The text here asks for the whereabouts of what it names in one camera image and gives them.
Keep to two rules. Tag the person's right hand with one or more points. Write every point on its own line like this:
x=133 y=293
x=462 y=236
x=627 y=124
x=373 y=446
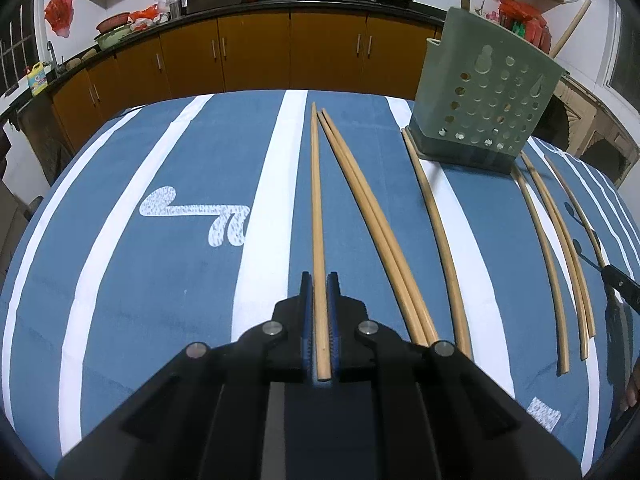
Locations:
x=634 y=385

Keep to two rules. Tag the red basin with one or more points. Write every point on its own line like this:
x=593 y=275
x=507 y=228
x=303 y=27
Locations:
x=112 y=22

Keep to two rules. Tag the large red plastic bag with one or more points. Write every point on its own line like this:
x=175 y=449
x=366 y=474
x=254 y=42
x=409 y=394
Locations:
x=520 y=10

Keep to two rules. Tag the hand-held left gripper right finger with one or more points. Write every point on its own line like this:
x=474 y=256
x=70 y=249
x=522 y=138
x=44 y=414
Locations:
x=334 y=310

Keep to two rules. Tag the black kitchen countertop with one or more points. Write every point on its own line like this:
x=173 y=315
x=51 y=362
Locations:
x=280 y=2

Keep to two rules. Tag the yellow detergent bottle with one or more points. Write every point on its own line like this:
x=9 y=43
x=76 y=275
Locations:
x=37 y=80

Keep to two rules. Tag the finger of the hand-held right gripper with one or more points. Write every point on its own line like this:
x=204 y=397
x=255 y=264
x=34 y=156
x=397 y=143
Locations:
x=625 y=285

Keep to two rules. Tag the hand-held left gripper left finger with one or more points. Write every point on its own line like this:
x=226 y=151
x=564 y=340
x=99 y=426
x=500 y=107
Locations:
x=306 y=310

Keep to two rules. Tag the metal sink faucet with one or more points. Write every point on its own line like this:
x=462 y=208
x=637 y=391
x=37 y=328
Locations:
x=50 y=50

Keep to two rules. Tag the green perforated utensil holder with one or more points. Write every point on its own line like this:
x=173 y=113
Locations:
x=475 y=100

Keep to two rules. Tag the barred window dark frame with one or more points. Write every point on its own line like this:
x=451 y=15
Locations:
x=15 y=45

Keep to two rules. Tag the pair of wooden chopsticks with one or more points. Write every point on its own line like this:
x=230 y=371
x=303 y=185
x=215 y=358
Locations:
x=378 y=210

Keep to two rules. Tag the small red plastic bag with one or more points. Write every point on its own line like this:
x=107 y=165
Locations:
x=145 y=12

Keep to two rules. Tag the steel cup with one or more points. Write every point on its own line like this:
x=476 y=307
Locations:
x=175 y=9

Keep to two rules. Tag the pale wooden side table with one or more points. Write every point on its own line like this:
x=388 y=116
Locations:
x=590 y=110

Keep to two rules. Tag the orange lower kitchen cabinets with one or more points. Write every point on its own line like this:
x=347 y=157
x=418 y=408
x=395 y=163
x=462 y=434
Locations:
x=250 y=50

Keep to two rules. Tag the hanging red plastic bag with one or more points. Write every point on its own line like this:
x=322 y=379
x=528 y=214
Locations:
x=60 y=10

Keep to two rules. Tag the barred window white frame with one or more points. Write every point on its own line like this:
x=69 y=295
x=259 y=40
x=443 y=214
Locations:
x=627 y=60

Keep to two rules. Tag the blue white striped tablecloth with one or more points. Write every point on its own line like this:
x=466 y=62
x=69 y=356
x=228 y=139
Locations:
x=150 y=285

